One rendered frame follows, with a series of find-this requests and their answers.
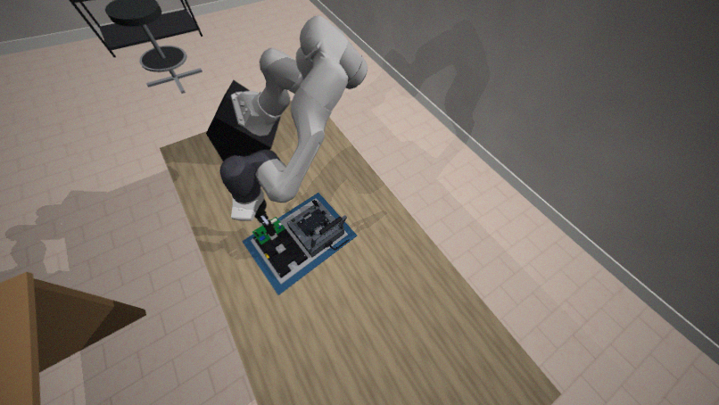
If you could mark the green circuit board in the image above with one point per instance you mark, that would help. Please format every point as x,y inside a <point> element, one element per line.
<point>261,231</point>

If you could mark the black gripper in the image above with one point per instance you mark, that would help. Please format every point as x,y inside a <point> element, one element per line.
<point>260,216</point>

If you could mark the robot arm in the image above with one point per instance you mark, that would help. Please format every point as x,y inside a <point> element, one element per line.
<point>324,79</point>

